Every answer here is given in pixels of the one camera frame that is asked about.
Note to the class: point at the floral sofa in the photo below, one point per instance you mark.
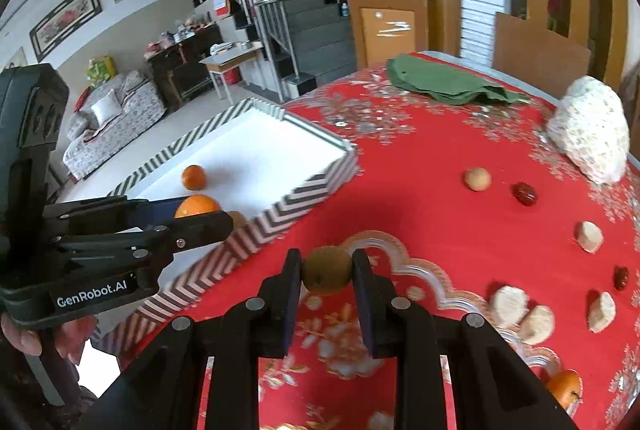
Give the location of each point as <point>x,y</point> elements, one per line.
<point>120,120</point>

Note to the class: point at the small brown round fruit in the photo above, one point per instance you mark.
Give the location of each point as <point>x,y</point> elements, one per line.
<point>238,219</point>

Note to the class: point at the brown wooden chair back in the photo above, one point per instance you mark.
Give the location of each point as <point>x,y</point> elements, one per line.
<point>540,55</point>

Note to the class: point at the red date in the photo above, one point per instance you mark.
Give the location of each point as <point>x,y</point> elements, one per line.
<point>621,278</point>
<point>524,193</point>

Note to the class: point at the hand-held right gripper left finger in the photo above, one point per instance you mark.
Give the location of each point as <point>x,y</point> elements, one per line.
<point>291,305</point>

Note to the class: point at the beige round fruit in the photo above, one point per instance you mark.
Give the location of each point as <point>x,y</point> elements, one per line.
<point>476,179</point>

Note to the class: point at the large beige cut fruit piece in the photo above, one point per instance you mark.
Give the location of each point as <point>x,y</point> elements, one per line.
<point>507,305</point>

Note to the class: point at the framed flower picture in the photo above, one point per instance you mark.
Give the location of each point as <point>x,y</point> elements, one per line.
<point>65,20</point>

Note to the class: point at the staircase with metal railing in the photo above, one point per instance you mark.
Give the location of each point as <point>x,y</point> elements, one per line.
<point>315,25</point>

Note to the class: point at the orange mandarin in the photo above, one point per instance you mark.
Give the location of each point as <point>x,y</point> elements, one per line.
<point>565,387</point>
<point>197,206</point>
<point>193,176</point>

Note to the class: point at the red floral tablecloth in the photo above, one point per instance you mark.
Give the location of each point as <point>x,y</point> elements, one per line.
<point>425,220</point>

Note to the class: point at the person's left hand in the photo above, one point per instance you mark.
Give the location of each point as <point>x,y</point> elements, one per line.
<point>70,337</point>

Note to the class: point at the yellow green bag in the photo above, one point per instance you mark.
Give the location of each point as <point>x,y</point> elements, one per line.
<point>101,67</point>

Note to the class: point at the small white table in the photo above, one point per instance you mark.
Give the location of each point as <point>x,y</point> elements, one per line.
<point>232,55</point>

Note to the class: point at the blue bottle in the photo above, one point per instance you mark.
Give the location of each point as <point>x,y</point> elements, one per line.
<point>344,9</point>

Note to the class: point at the white woven basket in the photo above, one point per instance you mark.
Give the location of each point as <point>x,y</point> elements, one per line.
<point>590,135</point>

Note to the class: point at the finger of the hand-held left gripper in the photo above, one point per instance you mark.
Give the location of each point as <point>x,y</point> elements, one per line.
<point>205,227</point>
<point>150,212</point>

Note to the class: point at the dark wooden cabinet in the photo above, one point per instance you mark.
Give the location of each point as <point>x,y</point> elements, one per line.
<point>185,60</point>

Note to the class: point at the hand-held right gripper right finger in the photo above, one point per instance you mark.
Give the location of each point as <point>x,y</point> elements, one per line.
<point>366,310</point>

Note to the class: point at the green cloth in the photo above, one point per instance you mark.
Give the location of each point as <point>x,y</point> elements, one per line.
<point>440,78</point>

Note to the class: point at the striped white tray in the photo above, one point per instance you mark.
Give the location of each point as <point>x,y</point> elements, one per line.
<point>250,145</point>

